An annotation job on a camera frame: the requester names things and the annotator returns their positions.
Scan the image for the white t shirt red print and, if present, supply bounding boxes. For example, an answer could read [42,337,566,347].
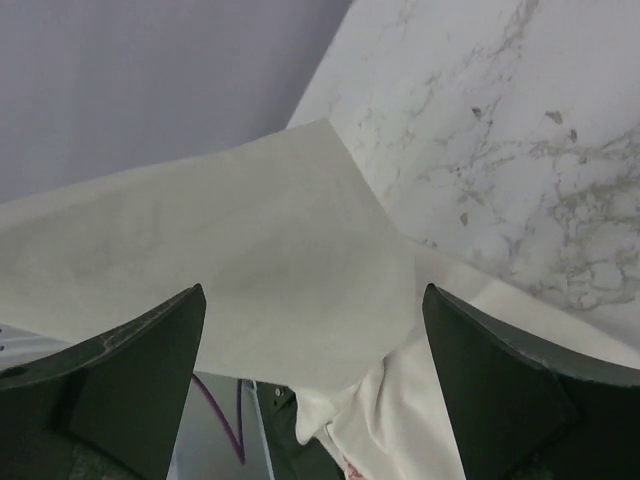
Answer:
[0,117,640,480]

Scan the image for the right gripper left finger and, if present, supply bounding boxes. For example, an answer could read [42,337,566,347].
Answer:
[1,285,206,479]

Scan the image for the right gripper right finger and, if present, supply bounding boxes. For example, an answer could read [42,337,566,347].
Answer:
[422,284,639,479]

